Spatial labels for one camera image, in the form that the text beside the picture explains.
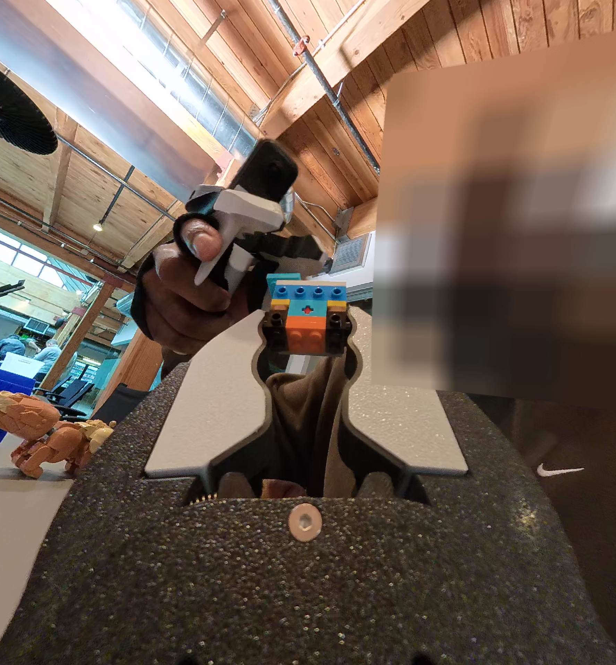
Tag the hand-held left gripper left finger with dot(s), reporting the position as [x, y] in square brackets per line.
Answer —
[219, 405]

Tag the person's brown jacket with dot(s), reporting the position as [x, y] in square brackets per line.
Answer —
[572, 519]

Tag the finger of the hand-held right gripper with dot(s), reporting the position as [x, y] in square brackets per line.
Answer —
[250, 208]
[308, 252]

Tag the tan brick fox model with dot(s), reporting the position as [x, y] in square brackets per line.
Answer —
[37, 421]

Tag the blue plastic bin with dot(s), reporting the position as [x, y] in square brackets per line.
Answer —
[6, 375]

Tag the multicoloured brick model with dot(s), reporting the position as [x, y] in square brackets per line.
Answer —
[305, 337]

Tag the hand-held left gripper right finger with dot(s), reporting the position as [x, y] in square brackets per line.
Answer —
[391, 431]

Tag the person's right forearm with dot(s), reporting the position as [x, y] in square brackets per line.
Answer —
[297, 415]

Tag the black floor lamp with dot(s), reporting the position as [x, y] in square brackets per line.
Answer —
[12, 114]

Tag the wooden post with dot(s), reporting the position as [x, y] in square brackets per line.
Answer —
[131, 374]

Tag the light panel on stand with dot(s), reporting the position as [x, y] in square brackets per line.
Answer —
[1, 288]

